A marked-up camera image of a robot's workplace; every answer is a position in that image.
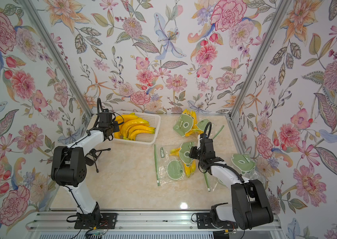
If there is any aluminium front rail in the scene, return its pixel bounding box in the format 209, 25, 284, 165
26, 210, 283, 232

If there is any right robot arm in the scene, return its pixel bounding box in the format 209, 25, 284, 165
189, 138, 274, 230

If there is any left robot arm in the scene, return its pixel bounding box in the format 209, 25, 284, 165
51, 110, 124, 227

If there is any white plastic basket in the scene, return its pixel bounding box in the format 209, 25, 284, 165
114, 111, 161, 147

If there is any black microphone on tripod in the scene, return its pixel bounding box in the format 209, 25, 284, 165
84, 148, 111, 173

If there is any single yellow banana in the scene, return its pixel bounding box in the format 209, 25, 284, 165
114, 132, 123, 139
115, 114, 138, 124

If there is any yellow banana bunch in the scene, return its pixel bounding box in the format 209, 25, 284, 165
120, 118, 156, 140

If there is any zip-top bag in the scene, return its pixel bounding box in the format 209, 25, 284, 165
172, 110, 225, 139
154, 141, 196, 186
204, 153, 266, 192

